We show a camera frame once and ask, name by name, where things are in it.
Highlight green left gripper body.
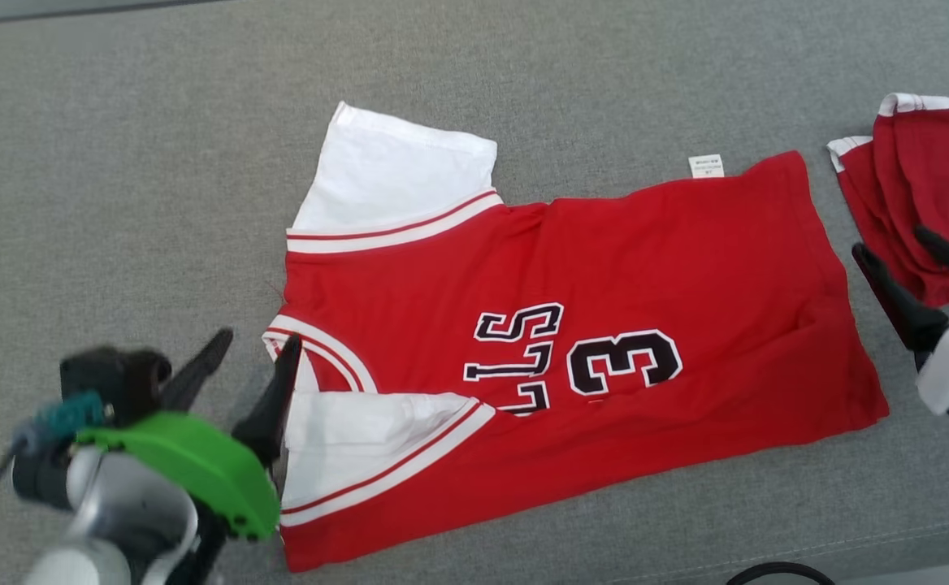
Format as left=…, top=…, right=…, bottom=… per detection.
left=75, top=410, right=282, bottom=541

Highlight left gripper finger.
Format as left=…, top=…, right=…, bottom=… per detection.
left=231, top=333, right=303, bottom=472
left=158, top=327, right=234, bottom=415

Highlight red shorts with white trim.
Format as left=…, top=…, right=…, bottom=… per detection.
left=827, top=93, right=949, bottom=310

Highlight red basketball jersey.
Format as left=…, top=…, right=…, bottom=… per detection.
left=262, top=102, right=890, bottom=574

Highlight left cable with teal connector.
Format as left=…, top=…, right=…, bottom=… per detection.
left=0, top=392, right=111, bottom=563

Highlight black looped cable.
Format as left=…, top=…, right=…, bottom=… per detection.
left=725, top=561, right=837, bottom=585

